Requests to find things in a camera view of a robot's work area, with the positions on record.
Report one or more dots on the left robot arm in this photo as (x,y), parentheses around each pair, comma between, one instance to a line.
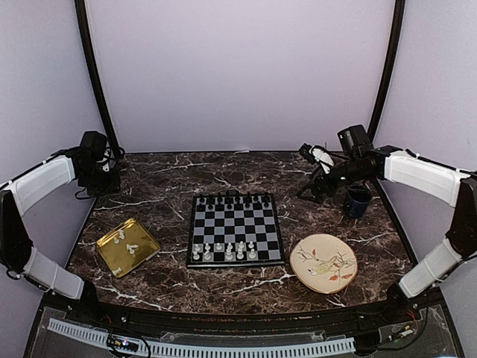
(19,256)

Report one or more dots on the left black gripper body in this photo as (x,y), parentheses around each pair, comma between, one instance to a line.
(99,183)

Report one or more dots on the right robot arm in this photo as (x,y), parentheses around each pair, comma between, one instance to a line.
(455,187)

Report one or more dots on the cream plate with bird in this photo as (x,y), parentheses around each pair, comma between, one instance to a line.
(324,263)

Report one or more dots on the gold square tray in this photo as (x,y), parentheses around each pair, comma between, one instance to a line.
(126,247)

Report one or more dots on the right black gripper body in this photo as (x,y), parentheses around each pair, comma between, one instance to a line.
(352,171)

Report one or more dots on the black grey chessboard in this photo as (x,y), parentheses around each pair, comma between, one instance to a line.
(234,217)

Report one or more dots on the left black frame post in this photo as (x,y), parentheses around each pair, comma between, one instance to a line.
(94,77)

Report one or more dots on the black frame post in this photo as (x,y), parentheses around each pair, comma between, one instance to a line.
(94,77)
(388,68)

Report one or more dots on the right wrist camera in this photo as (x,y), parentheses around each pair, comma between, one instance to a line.
(316,154)

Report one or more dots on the dark blue mug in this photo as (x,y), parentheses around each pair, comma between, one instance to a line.
(356,201)

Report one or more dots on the white slotted cable duct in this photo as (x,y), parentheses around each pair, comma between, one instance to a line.
(125,346)

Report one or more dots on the white chess king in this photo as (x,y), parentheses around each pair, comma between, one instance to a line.
(229,255)

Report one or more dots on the right black frame post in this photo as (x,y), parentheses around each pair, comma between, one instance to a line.
(388,68)

